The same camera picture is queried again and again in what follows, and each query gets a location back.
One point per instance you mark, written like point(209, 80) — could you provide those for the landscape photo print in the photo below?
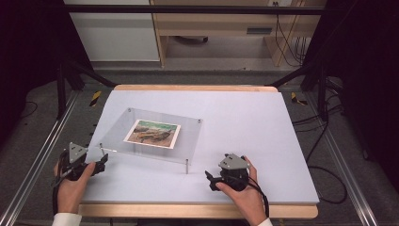
point(152, 133)

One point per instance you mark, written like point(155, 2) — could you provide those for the black horizontal frame bar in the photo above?
point(188, 9)

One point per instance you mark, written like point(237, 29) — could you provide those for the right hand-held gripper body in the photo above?
point(233, 175)

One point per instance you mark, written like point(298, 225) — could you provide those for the black metal stand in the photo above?
point(322, 94)
point(61, 91)

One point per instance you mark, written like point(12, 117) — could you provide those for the clear acrylic photo frame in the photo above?
point(188, 141)

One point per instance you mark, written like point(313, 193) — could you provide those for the black object under desk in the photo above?
point(194, 40)

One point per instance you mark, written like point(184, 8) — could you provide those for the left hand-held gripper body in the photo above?
point(73, 169)

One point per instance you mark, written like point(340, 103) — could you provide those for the person's left hand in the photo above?
point(70, 194)

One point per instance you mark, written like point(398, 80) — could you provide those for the grey desk label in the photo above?
point(259, 30)

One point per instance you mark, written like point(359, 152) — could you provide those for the yellow black floor tape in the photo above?
point(95, 98)
point(295, 98)

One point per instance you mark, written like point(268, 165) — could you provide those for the white cabinet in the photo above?
point(116, 34)

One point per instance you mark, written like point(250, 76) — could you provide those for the wooden table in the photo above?
point(188, 211)

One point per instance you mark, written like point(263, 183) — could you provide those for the aluminium floor rail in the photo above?
point(348, 175)
point(37, 166)

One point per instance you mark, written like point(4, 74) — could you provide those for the person's right hand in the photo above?
point(247, 201)

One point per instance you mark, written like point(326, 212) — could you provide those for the light wooden desk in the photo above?
point(213, 22)

